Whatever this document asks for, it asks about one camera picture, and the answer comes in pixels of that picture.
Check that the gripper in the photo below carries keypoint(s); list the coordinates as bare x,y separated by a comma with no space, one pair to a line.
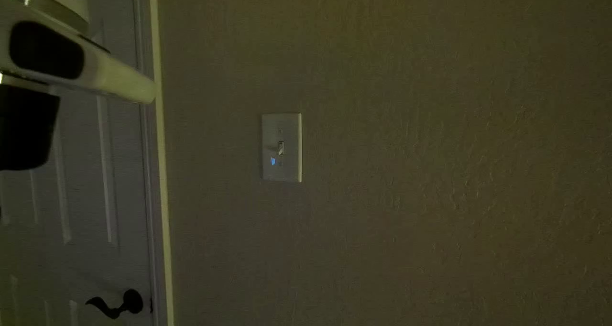
24,125

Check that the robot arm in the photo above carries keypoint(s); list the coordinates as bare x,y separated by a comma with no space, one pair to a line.
110,77

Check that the white panel door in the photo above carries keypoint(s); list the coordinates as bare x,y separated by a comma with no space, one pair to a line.
95,197

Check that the white light switch plate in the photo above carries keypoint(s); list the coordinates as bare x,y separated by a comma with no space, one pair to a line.
287,130

